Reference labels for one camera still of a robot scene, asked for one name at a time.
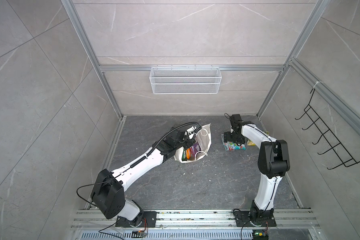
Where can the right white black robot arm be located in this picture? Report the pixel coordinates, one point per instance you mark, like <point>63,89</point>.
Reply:
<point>273,163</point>

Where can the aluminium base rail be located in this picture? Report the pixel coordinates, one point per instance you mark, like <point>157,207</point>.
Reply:
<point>200,219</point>

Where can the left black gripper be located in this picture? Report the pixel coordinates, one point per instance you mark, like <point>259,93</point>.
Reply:
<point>190,143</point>

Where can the purple snack pack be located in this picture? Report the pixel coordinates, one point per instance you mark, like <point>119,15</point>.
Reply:
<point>195,148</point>

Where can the teal red snack bag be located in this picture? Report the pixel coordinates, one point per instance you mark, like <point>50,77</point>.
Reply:
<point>229,145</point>

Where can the white floral paper bag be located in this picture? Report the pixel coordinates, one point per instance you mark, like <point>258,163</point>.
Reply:
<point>203,142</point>

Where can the orange snack pack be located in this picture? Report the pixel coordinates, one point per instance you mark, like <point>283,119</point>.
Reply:
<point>188,154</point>

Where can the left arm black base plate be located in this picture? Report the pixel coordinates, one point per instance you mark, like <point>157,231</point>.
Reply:
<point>144,219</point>

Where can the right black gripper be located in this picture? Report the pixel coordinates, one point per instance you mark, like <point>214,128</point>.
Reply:
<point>227,138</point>

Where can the white wire mesh basket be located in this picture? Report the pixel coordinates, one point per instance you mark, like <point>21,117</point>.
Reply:
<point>185,80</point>

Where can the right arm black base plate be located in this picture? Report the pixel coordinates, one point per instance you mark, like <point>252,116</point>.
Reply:
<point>254,219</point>

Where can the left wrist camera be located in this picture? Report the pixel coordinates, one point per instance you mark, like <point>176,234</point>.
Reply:
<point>192,131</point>

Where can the black wire hook rack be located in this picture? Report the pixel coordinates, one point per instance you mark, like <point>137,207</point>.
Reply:
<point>327,136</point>

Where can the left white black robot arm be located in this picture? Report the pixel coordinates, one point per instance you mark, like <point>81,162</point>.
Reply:
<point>108,191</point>

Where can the green snack pack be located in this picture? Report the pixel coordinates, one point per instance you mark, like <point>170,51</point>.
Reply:
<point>184,156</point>

